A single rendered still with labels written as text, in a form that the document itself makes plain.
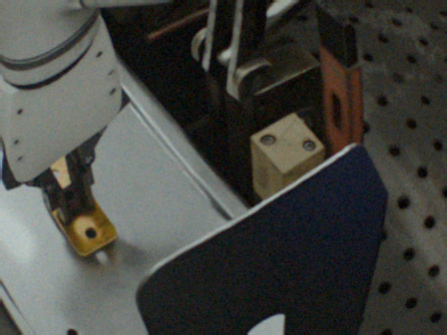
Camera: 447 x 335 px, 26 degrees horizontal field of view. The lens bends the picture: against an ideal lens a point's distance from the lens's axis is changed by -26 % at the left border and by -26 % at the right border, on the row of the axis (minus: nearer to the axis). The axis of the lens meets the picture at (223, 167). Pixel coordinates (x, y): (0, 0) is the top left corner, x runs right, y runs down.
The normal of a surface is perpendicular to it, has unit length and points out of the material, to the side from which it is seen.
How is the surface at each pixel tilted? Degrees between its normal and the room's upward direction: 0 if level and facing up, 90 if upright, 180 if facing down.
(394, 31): 0
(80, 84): 90
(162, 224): 0
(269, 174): 90
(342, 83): 90
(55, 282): 0
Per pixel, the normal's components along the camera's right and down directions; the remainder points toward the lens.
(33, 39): 0.07, 0.80
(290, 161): -0.06, -0.59
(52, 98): 0.54, 0.67
